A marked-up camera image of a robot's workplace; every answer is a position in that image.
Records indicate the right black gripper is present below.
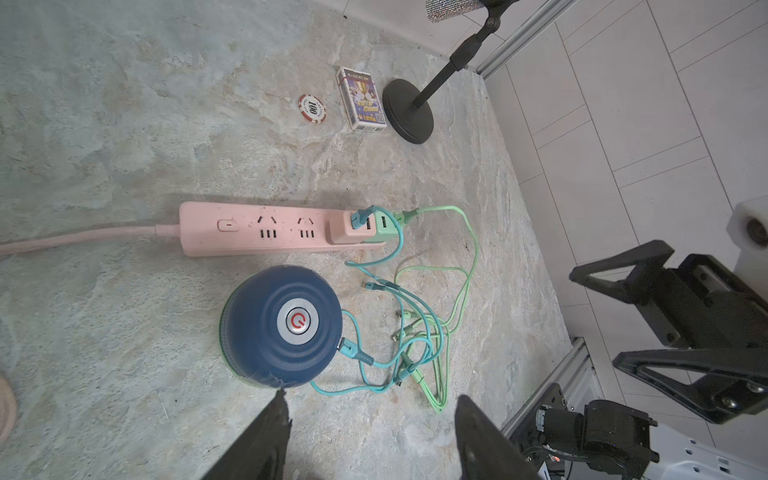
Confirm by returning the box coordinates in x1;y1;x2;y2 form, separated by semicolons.
568;239;768;425

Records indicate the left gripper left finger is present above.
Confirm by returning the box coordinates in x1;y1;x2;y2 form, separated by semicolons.
203;389;292;479

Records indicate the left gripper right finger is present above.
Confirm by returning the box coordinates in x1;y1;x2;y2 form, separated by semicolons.
454;395;539;479

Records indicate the blue cordless meat grinder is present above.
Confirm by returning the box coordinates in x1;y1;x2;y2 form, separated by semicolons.
219;265;343;389

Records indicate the pink power strip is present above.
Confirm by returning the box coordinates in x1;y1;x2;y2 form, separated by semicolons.
179;202;384;257

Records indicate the pink USB charger adapter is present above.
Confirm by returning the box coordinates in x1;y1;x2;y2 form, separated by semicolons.
328;210;377;245

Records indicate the green USB charger adapter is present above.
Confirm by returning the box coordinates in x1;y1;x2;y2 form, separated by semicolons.
362;209;399;243

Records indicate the light green charging cable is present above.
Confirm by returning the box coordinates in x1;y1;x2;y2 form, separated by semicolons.
389;205;481;414

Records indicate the teal charging cable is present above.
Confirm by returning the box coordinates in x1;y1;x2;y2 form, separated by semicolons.
308;203;448;398

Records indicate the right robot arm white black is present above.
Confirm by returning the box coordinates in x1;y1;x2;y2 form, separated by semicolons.
509;240;767;479

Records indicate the black microphone stand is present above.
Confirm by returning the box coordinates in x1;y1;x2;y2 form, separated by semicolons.
382;0;523;145

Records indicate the small playing card box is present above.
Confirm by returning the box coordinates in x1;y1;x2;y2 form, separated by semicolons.
337;66;387;132

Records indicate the silver microphone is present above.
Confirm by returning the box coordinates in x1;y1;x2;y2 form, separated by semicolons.
425;0;484;23

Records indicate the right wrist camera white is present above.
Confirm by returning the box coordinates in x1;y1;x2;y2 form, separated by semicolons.
726;196;767;300

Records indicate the aluminium rail frame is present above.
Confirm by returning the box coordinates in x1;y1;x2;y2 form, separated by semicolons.
501;338;604;442

